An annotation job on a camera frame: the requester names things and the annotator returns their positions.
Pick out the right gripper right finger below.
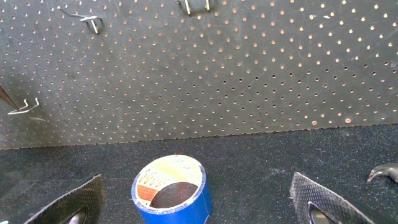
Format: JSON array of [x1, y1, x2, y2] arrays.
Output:
[[289, 171, 377, 224]]

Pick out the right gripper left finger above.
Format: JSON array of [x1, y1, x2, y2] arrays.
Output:
[[23, 174, 106, 224]]

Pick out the hammer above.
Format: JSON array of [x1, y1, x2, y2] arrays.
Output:
[[366, 162, 398, 184]]

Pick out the roll of blue tape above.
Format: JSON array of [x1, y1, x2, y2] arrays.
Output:
[[130, 154, 213, 224]]

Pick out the pliers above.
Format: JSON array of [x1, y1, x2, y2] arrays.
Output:
[[0, 85, 19, 111]]

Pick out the black pegboard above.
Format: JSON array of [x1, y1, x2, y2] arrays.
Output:
[[0, 0, 398, 151]]

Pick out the metal hook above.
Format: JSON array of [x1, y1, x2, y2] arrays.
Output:
[[177, 0, 212, 16], [7, 97, 40, 116], [57, 5, 104, 35]]

